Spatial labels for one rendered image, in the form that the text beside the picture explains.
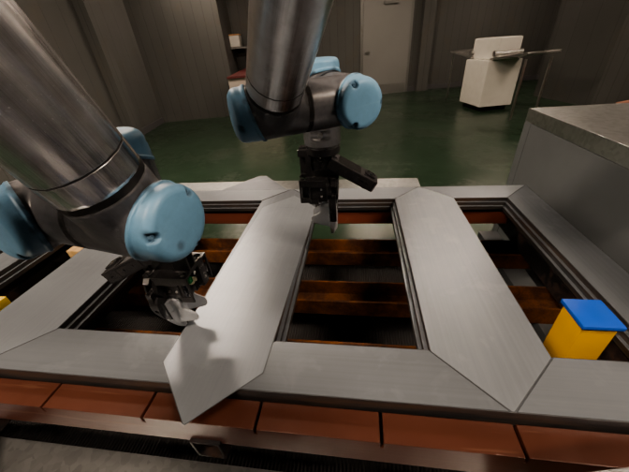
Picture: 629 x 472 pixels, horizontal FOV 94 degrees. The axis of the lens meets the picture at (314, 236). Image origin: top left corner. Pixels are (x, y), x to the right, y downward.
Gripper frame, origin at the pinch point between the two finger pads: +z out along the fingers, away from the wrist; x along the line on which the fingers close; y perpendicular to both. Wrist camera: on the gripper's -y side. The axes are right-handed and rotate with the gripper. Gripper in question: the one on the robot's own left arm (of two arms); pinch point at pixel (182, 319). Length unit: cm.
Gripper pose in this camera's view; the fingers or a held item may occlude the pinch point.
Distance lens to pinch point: 64.4
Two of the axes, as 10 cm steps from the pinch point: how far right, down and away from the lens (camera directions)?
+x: 1.2, -5.5, 8.3
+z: 0.7, 8.4, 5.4
